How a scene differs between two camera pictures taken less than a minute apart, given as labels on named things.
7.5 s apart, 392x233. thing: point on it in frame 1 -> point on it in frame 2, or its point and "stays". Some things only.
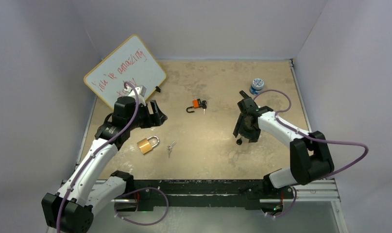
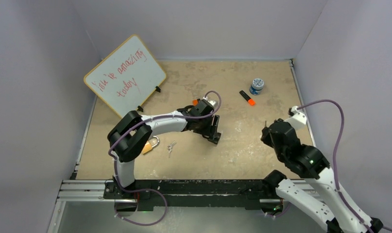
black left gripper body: x=144 y=119 -> x=206 y=125
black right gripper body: x=251 y=132 -> x=266 y=139
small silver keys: x=170 y=147 stays
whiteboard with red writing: x=130 y=61 stays
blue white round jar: x=257 y=85 stays
